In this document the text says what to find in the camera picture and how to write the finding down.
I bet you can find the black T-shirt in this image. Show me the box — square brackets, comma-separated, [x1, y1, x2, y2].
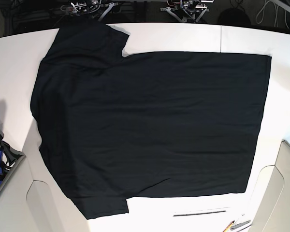
[30, 22, 271, 219]

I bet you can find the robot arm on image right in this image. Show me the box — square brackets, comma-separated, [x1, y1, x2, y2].
[160, 0, 215, 24]

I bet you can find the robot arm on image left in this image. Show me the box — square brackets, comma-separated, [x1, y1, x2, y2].
[60, 0, 119, 22]

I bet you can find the black ruler strip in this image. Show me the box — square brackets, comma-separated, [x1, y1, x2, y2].
[173, 210, 226, 217]

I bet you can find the yellow pencil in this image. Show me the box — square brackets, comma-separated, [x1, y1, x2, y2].
[223, 220, 235, 232]

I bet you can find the white cable coil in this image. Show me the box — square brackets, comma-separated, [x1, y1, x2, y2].
[256, 0, 290, 29]

